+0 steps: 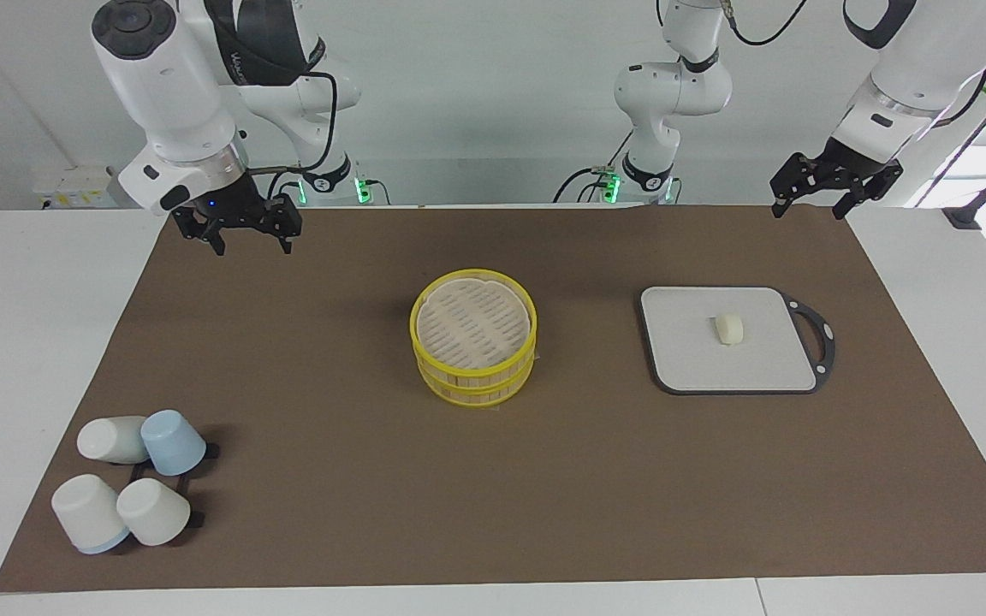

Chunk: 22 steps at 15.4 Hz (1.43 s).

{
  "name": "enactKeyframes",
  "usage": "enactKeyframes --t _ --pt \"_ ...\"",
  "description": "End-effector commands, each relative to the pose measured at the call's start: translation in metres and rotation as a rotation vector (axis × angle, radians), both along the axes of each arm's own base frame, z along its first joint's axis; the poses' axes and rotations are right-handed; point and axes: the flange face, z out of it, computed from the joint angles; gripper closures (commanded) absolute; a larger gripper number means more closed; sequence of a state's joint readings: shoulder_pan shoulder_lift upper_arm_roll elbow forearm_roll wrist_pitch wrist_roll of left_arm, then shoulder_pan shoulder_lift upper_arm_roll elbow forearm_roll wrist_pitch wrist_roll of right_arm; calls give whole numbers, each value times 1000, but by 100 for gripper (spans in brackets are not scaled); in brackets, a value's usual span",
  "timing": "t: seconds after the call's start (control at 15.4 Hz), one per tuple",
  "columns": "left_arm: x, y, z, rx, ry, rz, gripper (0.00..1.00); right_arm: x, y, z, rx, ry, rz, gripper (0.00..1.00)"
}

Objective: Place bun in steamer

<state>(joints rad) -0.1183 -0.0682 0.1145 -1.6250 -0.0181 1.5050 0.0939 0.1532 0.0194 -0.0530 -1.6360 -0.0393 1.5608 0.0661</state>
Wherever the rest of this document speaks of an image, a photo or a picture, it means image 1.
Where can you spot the grey cutting board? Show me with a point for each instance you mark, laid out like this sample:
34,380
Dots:
698,351

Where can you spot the yellow steamer lid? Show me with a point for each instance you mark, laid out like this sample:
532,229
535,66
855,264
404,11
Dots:
472,321

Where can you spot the white plastic cup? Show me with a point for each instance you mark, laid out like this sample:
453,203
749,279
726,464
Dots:
108,439
153,512

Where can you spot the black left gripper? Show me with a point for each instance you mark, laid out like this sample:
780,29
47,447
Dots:
851,161

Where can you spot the brown table mat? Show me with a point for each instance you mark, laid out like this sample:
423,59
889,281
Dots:
596,479

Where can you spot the white steamed bun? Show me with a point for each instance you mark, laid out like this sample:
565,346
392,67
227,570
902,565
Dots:
728,328

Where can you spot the light blue plastic cup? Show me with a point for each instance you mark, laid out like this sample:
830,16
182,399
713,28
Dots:
172,443

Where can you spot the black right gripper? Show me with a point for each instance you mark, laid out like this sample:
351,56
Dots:
232,204

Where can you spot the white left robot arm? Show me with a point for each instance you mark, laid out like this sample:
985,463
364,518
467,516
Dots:
673,85

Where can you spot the white cup with blue rim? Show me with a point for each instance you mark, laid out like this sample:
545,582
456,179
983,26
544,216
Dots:
86,512

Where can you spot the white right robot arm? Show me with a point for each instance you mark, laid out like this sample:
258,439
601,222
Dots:
159,77

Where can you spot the white power box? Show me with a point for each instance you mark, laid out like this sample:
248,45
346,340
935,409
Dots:
74,184

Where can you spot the yellow steamer basket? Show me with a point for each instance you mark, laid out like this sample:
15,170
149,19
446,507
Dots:
476,398

